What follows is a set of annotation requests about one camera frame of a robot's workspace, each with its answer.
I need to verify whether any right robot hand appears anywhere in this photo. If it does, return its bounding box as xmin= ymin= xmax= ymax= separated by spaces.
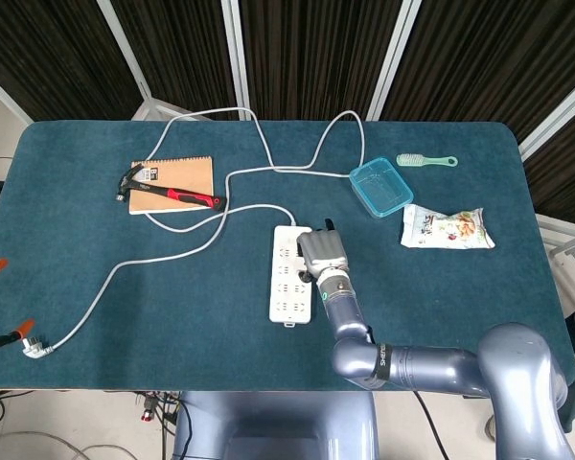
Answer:
xmin=295 ymin=218 xmax=350 ymax=284

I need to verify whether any white power strip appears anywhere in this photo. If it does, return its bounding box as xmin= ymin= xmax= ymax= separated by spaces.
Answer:
xmin=267 ymin=224 xmax=315 ymax=330

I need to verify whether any clear container blue lid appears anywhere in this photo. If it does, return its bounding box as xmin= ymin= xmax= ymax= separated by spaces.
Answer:
xmin=348 ymin=156 xmax=416 ymax=220

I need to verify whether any white printed snack bag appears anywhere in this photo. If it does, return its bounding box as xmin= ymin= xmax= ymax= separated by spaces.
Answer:
xmin=400 ymin=203 xmax=496 ymax=249

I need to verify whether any brown spiral notebook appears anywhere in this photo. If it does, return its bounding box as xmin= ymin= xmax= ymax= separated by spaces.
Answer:
xmin=127 ymin=155 xmax=216 ymax=216

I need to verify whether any red black claw hammer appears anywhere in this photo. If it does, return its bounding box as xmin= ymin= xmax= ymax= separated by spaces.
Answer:
xmin=113 ymin=162 xmax=226 ymax=212

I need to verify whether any blue grey robot torso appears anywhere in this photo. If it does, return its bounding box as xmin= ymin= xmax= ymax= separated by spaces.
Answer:
xmin=172 ymin=390 xmax=380 ymax=460

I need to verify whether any teal table cloth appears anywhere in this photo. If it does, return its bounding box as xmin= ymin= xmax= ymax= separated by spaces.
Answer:
xmin=0 ymin=119 xmax=575 ymax=392

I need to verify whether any green handled brush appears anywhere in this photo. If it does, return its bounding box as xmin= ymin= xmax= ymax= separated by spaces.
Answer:
xmin=395 ymin=152 xmax=460 ymax=168

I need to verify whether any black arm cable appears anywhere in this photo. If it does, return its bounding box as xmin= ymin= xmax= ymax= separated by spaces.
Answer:
xmin=411 ymin=390 xmax=449 ymax=460

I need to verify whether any white partition frame post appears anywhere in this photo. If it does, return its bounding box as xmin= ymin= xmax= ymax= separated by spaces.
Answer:
xmin=219 ymin=0 xmax=250 ymax=109
xmin=367 ymin=0 xmax=423 ymax=121
xmin=517 ymin=71 xmax=575 ymax=159
xmin=95 ymin=0 xmax=193 ymax=121
xmin=0 ymin=64 xmax=33 ymax=124

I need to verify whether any white metal frame base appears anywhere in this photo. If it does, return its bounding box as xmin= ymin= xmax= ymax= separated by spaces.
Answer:
xmin=539 ymin=213 xmax=575 ymax=288

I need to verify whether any grey power strip cable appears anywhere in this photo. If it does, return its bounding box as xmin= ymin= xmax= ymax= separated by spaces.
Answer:
xmin=21 ymin=107 xmax=365 ymax=359

